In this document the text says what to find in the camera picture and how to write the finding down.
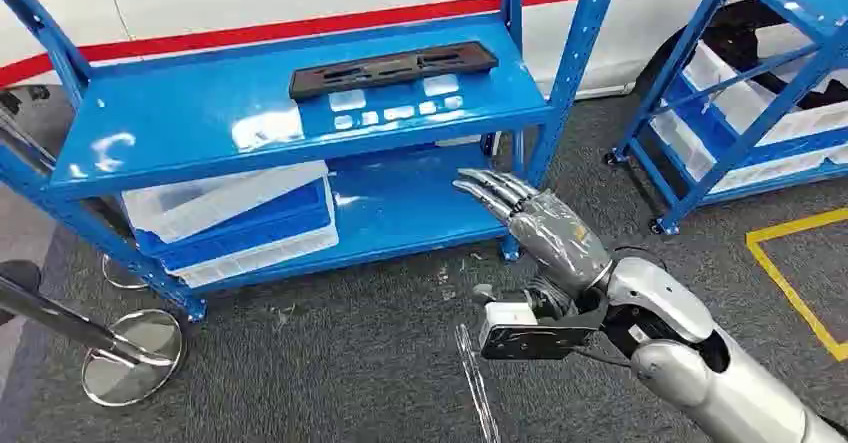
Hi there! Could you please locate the black car tyre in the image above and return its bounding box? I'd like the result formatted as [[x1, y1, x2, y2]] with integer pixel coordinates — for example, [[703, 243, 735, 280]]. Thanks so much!
[[632, 0, 848, 111]]

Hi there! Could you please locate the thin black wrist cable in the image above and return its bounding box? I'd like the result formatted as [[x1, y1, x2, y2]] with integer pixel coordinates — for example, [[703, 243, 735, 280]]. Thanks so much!
[[612, 246, 669, 272]]

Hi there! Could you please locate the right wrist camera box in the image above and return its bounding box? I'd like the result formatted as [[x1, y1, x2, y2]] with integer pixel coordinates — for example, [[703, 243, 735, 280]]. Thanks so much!
[[476, 300, 601, 362]]

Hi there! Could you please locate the clear plastic strip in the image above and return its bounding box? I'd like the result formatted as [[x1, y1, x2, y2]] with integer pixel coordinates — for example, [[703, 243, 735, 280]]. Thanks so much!
[[455, 323, 501, 443]]

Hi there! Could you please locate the chrome stanchion post with base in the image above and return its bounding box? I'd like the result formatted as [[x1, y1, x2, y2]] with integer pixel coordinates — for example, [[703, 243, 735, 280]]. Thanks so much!
[[0, 259, 185, 408], [0, 105, 150, 292]]

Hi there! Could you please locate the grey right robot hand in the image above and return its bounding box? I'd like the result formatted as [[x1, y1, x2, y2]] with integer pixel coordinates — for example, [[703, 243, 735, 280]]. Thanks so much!
[[453, 168, 614, 322]]

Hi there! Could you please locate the yellow floor tape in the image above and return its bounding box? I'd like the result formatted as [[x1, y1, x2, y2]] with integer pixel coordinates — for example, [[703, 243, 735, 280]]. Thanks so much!
[[746, 208, 848, 363]]

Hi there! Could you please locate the clear plastic storage bin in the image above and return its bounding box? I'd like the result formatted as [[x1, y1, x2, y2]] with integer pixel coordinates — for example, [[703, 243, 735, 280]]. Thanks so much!
[[649, 108, 848, 193], [682, 22, 848, 146], [121, 160, 340, 289]]

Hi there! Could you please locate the black plastic panel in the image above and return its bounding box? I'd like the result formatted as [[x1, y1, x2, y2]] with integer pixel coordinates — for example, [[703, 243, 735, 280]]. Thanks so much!
[[288, 41, 500, 102]]

